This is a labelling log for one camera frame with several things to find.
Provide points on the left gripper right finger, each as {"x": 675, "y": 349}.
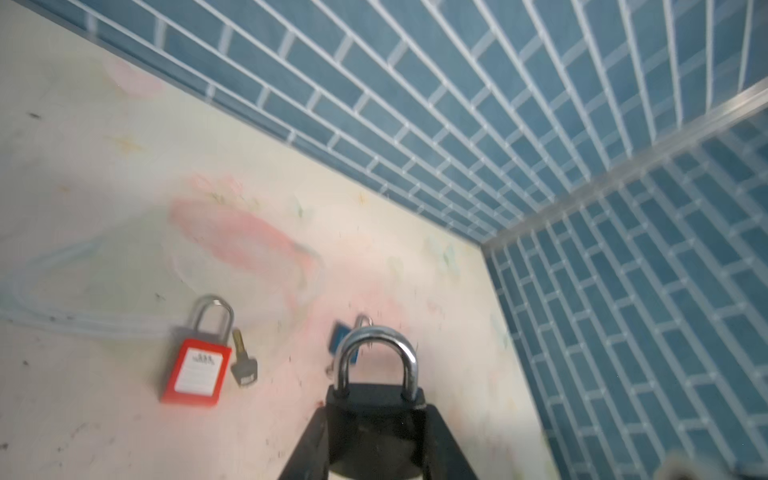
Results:
{"x": 443, "y": 459}

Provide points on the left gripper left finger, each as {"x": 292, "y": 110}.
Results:
{"x": 310, "y": 457}

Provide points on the black padlock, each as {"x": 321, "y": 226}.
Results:
{"x": 375, "y": 431}

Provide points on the red padlock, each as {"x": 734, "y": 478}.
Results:
{"x": 197, "y": 374}

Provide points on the silver loose key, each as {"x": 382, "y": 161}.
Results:
{"x": 244, "y": 368}

